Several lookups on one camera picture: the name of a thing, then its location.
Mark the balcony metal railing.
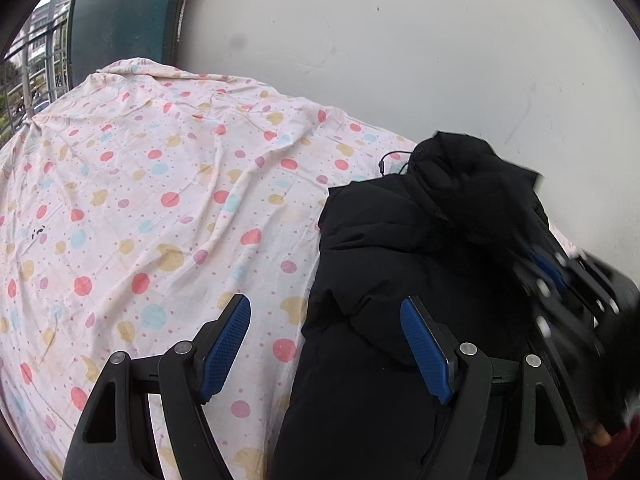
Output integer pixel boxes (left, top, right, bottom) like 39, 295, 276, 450
0, 0, 71, 133

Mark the person's right forearm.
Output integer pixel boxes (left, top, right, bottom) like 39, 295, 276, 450
582, 417, 640, 480

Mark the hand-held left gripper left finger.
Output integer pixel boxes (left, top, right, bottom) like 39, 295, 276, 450
62, 293, 251, 480

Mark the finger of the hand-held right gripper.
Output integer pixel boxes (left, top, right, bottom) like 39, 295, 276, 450
520, 285, 607, 366
517, 240, 621, 316

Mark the black puffer jacket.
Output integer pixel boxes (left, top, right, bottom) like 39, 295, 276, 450
270, 130, 588, 480

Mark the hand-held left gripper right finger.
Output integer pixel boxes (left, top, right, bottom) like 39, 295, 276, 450
399, 295, 589, 480

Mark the teal window frame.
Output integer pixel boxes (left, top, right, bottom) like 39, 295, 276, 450
66, 0, 188, 87

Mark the polka dot bed sheet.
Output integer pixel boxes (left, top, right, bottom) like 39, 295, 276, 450
0, 57, 583, 480

